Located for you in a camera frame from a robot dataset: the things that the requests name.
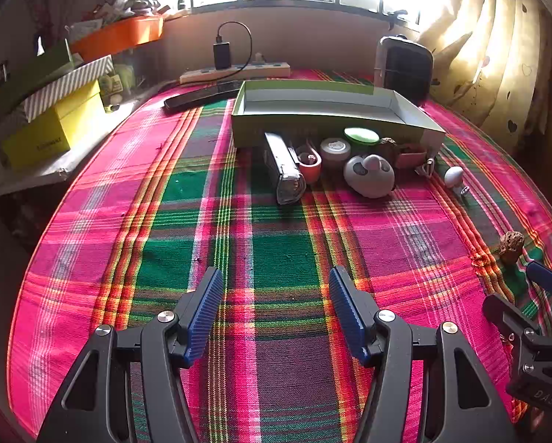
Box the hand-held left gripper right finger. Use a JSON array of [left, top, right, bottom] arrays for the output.
[[329, 266, 519, 443]]

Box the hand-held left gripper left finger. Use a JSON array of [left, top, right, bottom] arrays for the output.
[[36, 266, 224, 443]]

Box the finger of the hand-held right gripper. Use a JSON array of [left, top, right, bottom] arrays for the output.
[[483, 293, 552, 377], [524, 261, 552, 300]]

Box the brown walnut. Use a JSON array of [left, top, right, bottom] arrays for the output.
[[499, 233, 524, 265], [377, 137, 399, 160]]

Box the white panda dome toy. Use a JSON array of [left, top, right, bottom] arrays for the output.
[[343, 154, 395, 199]]

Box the small white mushroom hook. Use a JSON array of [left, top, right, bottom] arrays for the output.
[[443, 166, 470, 195]]

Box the pink tape dispenser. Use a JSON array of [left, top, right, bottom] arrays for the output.
[[296, 144, 323, 184]]

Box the small white jar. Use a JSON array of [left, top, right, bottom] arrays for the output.
[[321, 137, 352, 170]]

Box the black flashlight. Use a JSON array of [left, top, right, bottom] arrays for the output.
[[263, 132, 307, 206]]

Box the white usb cable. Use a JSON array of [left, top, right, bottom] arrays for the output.
[[414, 157, 437, 179]]

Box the small pink box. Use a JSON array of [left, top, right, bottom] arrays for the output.
[[393, 144, 427, 169]]

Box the green lidded white container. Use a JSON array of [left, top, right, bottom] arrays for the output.
[[344, 127, 380, 147]]

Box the green cardboard box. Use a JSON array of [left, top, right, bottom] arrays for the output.
[[231, 79, 446, 154]]

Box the pink green plaid blanket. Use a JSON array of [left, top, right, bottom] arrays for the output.
[[8, 68, 552, 443]]

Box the cream heart print curtain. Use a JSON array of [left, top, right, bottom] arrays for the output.
[[417, 0, 552, 153]]

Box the yellow box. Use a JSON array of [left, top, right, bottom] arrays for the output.
[[1, 79, 106, 171]]

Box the green cartoon card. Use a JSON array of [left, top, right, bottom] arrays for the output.
[[99, 76, 123, 99]]

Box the beige power strip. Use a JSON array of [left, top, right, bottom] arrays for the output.
[[180, 61, 291, 85]]

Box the grey portable fan heater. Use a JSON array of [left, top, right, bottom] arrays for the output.
[[374, 35, 434, 107]]

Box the clear plastic container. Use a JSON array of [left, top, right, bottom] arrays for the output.
[[112, 41, 166, 97]]

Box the white striped box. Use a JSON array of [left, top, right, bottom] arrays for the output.
[[24, 54, 114, 123]]

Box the orange tray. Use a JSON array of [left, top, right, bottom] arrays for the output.
[[70, 15, 165, 62]]

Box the dark green box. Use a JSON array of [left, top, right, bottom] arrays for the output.
[[0, 39, 74, 111]]

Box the black charger with cable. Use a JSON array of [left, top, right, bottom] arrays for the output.
[[215, 21, 253, 73]]

